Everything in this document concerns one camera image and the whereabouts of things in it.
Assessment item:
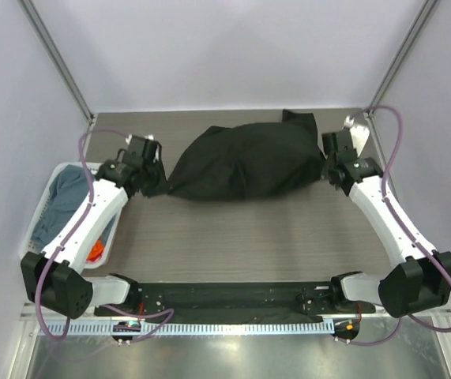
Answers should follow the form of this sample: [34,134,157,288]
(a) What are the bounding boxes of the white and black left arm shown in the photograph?
[21,161,167,320]

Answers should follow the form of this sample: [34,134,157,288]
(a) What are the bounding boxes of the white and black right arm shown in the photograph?
[324,158,451,318]

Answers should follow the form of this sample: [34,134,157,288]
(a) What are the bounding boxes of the right aluminium frame post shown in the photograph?
[365,0,440,115]

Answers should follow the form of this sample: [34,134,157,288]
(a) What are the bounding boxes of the slotted white cable duct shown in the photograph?
[37,320,335,336]

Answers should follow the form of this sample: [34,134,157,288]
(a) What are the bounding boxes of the white plastic laundry basket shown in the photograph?
[24,162,121,269]

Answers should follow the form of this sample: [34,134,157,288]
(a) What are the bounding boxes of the aluminium front rail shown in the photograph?
[19,302,96,321]

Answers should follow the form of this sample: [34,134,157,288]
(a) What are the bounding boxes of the black t-shirt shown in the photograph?
[143,110,325,201]

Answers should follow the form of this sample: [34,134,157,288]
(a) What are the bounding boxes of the aluminium frame post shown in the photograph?
[365,0,440,115]
[17,0,95,125]

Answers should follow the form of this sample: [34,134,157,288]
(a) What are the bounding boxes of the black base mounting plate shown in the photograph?
[94,282,376,325]

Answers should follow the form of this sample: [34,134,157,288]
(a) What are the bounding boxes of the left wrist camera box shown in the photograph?
[122,134,162,165]

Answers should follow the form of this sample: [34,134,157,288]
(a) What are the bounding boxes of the grey-blue t-shirt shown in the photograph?
[31,164,118,253]

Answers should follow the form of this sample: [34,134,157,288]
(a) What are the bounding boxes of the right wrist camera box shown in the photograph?
[321,115,370,158]

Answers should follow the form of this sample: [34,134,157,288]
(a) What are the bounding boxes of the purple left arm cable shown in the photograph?
[35,129,175,344]

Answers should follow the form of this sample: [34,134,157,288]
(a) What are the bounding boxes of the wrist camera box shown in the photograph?
[321,115,370,158]
[122,134,162,165]

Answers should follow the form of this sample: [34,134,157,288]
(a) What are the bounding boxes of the left aluminium frame post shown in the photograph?
[17,0,95,125]

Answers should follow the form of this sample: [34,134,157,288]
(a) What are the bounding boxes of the orange garment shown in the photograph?
[86,239,104,263]

